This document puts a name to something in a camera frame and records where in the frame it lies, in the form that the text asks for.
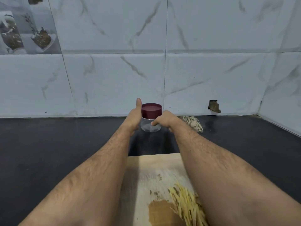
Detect person's left forearm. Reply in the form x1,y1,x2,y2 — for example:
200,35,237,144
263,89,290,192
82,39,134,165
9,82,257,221
18,126,138,226

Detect person's right forearm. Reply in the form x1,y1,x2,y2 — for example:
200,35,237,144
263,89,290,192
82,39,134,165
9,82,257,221
170,121,301,226

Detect clear jar maroon lid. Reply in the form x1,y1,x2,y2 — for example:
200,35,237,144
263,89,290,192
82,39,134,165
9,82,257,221
140,103,163,133

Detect decorative picture tiles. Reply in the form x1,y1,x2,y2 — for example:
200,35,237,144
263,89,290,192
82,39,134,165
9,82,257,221
0,0,62,55

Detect pile of ginger strips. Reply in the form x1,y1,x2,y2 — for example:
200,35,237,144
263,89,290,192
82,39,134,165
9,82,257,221
148,181,210,226

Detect crumpled patterned cloth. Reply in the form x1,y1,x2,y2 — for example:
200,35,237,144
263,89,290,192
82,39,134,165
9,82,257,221
181,115,204,134

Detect wooden cutting board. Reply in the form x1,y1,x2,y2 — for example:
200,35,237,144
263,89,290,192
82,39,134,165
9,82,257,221
115,153,210,226

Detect black countertop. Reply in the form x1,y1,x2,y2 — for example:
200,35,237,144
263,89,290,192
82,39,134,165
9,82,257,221
0,114,301,226

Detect person's right hand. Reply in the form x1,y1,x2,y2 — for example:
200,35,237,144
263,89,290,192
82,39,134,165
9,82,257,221
150,110,183,135

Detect person's left hand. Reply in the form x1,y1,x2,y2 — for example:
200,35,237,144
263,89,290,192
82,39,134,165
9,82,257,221
120,98,143,136

